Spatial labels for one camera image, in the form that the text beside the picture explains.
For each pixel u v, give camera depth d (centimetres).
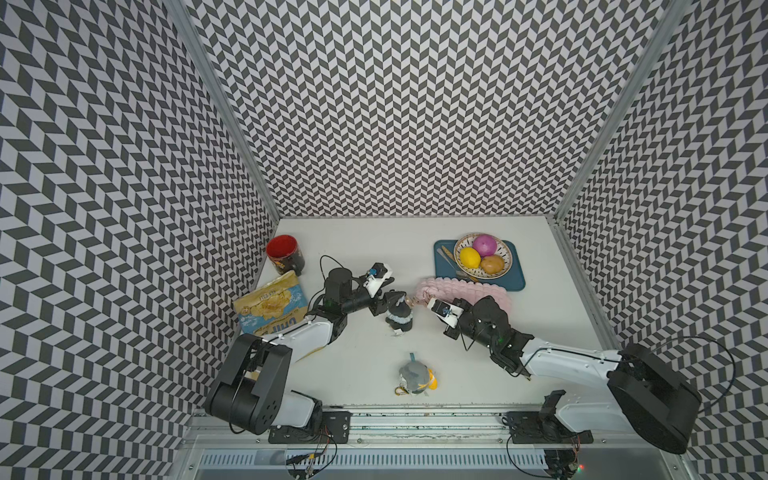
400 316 85
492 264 99
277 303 91
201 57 79
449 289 89
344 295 70
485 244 102
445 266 105
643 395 42
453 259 102
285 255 94
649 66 75
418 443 72
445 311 67
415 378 74
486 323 62
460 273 101
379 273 71
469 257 101
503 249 105
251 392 42
